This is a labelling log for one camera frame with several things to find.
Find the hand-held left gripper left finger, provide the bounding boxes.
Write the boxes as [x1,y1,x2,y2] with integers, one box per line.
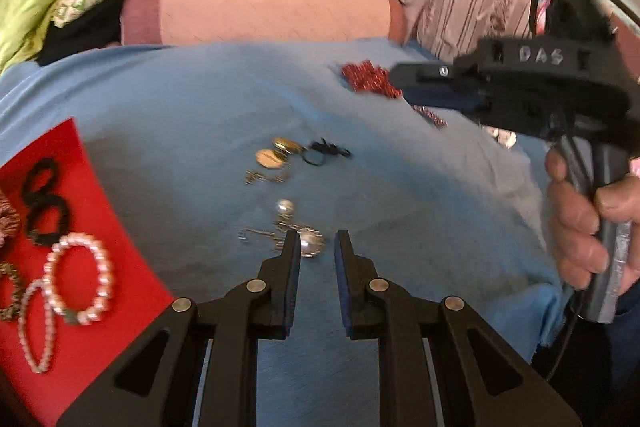
[57,229,302,427]

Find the thin white pearl bracelet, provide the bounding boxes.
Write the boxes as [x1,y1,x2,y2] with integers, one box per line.
[18,278,57,374]

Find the black hair tie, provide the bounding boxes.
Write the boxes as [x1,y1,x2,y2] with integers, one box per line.
[301,137,352,168]

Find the red jewelry box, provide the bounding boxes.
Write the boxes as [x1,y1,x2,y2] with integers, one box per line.
[0,117,189,427]

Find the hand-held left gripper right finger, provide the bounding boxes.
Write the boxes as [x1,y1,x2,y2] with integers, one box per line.
[333,229,584,427]

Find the person's right hand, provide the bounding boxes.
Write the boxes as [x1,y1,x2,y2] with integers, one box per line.
[544,148,640,294]

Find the red beaded bracelet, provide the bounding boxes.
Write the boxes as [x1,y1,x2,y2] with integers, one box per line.
[341,60,404,100]

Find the blue blanket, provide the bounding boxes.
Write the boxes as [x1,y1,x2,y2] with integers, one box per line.
[0,38,572,427]

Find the striped beige cushion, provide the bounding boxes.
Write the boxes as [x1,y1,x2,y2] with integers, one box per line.
[414,0,537,64]

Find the red white striped scrunchie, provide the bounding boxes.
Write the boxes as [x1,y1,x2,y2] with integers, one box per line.
[0,191,22,249]

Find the silver pearl earring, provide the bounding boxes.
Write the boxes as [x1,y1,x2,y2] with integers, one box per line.
[274,199,297,228]
[239,225,327,259]

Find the pink sofa cushion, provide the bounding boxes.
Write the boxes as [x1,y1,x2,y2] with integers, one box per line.
[120,0,409,48]

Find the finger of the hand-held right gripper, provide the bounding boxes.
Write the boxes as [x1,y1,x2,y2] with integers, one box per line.
[405,88,493,116]
[388,62,482,92]

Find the black scrunchie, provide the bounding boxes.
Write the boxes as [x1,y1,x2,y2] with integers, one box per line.
[23,157,73,245]

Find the black cloth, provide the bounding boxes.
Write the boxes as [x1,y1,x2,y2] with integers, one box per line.
[36,0,127,68]

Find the gold beaded bracelet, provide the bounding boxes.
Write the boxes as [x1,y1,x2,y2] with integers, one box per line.
[0,261,24,323]

